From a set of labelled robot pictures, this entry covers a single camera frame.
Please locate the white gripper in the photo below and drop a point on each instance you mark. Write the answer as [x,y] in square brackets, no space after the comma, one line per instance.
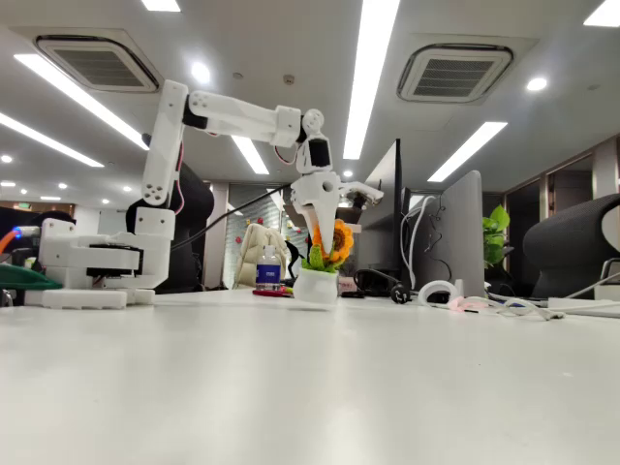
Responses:
[316,190]

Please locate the crocheted sunflower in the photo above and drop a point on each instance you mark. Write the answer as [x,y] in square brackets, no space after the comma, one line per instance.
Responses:
[315,288]

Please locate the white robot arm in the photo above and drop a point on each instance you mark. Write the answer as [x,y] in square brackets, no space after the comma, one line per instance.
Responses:
[160,145]

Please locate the open brown cardboard box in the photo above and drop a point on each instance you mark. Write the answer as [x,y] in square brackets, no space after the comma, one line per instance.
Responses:
[292,218]

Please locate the black curved stand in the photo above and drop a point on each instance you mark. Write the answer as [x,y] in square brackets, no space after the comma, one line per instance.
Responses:
[292,252]

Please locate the small pink box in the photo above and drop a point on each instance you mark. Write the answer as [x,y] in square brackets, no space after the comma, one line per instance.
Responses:
[347,285]

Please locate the clear water bottle blue label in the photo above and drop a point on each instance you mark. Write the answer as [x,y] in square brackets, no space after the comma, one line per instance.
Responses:
[268,273]

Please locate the thin black monitor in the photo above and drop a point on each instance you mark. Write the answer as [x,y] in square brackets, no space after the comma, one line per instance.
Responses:
[397,218]

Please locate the flat black item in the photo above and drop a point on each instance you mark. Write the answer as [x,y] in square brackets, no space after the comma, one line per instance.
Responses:
[353,294]

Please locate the cream puffer jacket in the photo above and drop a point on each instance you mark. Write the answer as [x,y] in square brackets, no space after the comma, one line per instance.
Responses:
[247,257]

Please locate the red pen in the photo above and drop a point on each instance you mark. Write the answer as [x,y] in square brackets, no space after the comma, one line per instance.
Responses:
[266,292]

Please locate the long ceiling light strip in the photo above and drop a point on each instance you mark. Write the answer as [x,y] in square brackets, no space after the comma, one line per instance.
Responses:
[465,152]
[368,72]
[72,92]
[252,157]

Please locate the black mesh office chair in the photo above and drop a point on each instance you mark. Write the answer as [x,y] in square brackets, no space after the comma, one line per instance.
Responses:
[196,208]
[567,252]

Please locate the white tape roll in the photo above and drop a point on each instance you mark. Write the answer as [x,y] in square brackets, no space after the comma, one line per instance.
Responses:
[426,290]

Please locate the grey desk partition rounded corner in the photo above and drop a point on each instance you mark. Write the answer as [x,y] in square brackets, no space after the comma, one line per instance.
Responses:
[460,232]

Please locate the pink ribbon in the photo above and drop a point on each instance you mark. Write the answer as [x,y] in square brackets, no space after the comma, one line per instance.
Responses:
[460,304]

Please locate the green leafy plant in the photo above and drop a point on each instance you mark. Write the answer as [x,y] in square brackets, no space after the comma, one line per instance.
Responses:
[494,237]

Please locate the ceiling air conditioner vent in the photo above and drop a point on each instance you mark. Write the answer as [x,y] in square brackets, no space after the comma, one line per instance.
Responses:
[453,75]
[102,68]

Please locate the round ceiling downlight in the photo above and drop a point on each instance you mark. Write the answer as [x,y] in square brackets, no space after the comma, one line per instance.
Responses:
[536,83]

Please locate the plain white power strip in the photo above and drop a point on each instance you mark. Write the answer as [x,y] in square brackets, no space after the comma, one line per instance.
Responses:
[586,305]

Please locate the green cloth item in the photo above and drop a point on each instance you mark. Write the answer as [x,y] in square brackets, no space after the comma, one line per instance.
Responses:
[24,278]

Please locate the gripper camera on white bracket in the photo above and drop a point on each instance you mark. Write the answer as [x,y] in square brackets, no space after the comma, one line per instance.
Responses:
[361,189]

